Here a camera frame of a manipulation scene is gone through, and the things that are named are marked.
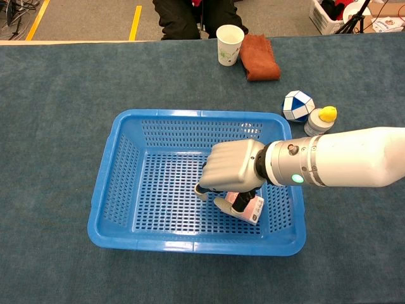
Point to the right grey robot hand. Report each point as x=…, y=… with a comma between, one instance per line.
x=231, y=166

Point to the small pink and white box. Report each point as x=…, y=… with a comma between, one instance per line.
x=254, y=210

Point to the blue perforated plastic basket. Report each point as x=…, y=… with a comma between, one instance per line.
x=171, y=196

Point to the blue white snake cube ball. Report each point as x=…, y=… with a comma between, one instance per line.
x=297, y=106

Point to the white round jar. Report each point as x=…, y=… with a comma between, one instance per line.
x=313, y=126

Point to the folded orange-brown cloth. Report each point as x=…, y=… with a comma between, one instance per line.
x=259, y=58

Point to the white paper cup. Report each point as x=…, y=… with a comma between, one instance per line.
x=228, y=47

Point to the person in black trousers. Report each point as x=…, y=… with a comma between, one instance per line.
x=180, y=19

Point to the blue-grey table cloth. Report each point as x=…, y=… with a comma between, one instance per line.
x=57, y=158

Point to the white plastic laundry basket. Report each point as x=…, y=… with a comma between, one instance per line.
x=326, y=17

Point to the black tripod stand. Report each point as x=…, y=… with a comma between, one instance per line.
x=354, y=19

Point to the cardboard box with printed bag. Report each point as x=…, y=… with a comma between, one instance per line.
x=386, y=20

